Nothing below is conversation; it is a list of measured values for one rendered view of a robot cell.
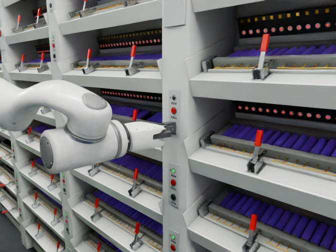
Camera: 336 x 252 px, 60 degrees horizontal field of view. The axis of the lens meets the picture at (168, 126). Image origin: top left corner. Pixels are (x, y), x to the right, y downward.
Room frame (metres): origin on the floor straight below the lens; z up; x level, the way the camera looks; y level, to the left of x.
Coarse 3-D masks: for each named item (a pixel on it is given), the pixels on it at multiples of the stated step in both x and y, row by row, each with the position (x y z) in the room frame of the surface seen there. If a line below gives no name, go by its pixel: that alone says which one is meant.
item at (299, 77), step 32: (256, 32) 0.78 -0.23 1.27; (288, 32) 0.72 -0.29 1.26; (320, 32) 0.67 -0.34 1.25; (192, 64) 0.73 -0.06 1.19; (224, 64) 0.73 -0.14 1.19; (256, 64) 0.67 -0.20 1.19; (288, 64) 0.61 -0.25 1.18; (320, 64) 0.57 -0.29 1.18; (224, 96) 0.66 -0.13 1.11; (256, 96) 0.60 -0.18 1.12; (288, 96) 0.55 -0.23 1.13; (320, 96) 0.51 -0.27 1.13
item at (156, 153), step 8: (104, 96) 1.30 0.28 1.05; (112, 96) 1.25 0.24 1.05; (152, 104) 1.07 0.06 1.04; (160, 104) 1.04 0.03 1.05; (64, 120) 1.22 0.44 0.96; (136, 152) 0.89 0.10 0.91; (144, 152) 0.86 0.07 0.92; (152, 152) 0.83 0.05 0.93; (160, 152) 0.80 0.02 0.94; (160, 160) 0.81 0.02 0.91
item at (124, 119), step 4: (112, 116) 1.07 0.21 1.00; (116, 116) 1.06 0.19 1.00; (120, 116) 1.05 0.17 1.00; (124, 116) 1.04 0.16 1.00; (120, 120) 1.04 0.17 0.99; (124, 120) 1.02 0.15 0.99; (128, 120) 1.00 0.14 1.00; (136, 120) 0.98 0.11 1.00; (140, 120) 0.97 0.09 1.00; (144, 120) 0.96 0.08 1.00
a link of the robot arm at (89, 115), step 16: (0, 80) 0.58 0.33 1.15; (48, 80) 0.56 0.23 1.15; (64, 80) 0.56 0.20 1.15; (0, 96) 0.55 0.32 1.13; (16, 96) 0.53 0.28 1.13; (32, 96) 0.51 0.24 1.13; (48, 96) 0.51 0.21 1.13; (64, 96) 0.51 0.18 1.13; (80, 96) 0.52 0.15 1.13; (96, 96) 0.54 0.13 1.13; (0, 112) 0.54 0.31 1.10; (16, 112) 0.53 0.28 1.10; (32, 112) 0.56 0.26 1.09; (64, 112) 0.50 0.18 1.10; (80, 112) 0.50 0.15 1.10; (96, 112) 0.50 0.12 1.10; (16, 128) 0.57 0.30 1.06; (80, 128) 0.50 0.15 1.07; (96, 128) 0.51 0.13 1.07
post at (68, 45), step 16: (64, 0) 1.25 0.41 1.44; (80, 0) 1.30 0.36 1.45; (96, 0) 1.35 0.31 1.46; (48, 16) 1.28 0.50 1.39; (48, 32) 1.29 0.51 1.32; (80, 32) 1.29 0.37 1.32; (96, 32) 1.34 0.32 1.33; (64, 48) 1.24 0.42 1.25; (80, 48) 1.29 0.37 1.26; (96, 48) 1.34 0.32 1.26; (64, 208) 1.27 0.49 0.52; (64, 224) 1.28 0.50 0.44; (80, 224) 1.25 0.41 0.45
